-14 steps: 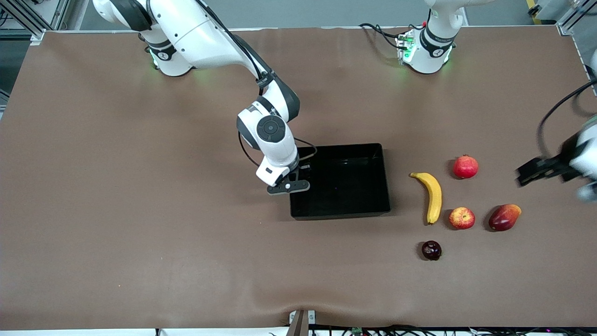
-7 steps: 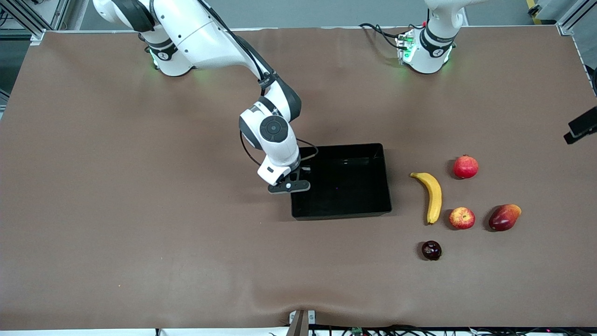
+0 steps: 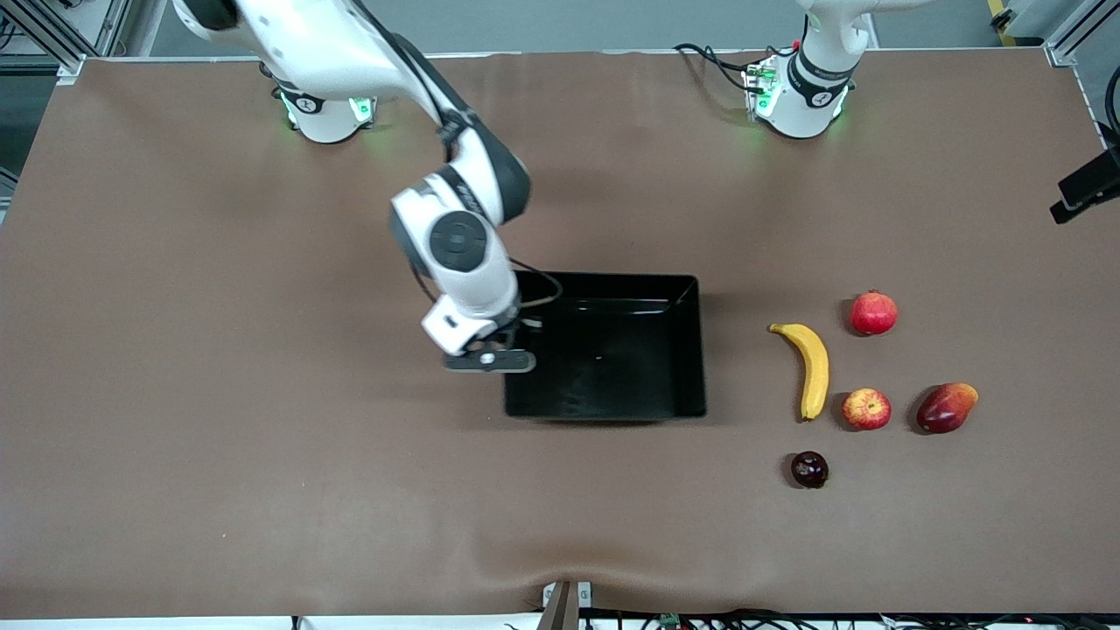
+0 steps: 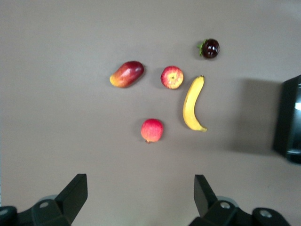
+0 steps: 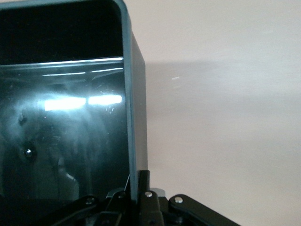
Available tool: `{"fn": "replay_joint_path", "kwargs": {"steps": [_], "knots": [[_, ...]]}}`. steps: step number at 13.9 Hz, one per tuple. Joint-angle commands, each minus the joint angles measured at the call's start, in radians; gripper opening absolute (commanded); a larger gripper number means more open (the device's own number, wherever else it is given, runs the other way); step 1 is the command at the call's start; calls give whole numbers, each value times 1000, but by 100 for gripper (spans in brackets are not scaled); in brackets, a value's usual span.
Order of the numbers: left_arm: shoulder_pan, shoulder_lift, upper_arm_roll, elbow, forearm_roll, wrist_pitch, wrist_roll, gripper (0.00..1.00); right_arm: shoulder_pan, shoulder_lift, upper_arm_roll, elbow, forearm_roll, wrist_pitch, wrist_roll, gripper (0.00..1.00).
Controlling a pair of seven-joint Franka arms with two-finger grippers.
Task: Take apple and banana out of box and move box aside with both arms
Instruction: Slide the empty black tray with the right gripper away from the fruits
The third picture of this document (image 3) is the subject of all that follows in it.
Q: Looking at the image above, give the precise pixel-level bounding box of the black plastic box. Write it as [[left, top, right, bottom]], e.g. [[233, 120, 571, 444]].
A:
[[503, 271, 708, 424]]

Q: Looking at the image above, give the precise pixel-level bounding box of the red yellow apple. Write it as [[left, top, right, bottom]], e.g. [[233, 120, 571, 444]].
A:
[[842, 388, 893, 431]]

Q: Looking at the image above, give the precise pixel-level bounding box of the yellow banana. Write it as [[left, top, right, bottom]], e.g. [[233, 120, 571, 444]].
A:
[[768, 323, 830, 423]]

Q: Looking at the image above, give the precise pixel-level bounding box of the red pomegranate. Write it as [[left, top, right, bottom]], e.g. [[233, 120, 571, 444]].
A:
[[850, 290, 900, 337]]

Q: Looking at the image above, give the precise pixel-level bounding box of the red orange mango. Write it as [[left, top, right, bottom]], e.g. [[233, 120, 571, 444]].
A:
[[915, 382, 980, 435]]

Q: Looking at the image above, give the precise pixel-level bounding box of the brown table mat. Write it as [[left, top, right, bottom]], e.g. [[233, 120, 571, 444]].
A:
[[0, 48, 1120, 620]]

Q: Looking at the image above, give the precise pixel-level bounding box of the dark purple plum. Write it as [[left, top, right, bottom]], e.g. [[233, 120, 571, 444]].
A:
[[791, 451, 830, 489]]

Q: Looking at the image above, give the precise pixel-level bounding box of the aluminium frame profile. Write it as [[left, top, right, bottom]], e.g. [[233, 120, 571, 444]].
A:
[[1046, 0, 1120, 69], [0, 0, 132, 84]]

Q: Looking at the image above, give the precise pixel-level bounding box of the black left base cable bundle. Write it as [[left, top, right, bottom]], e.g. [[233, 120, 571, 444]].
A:
[[672, 42, 771, 93]]

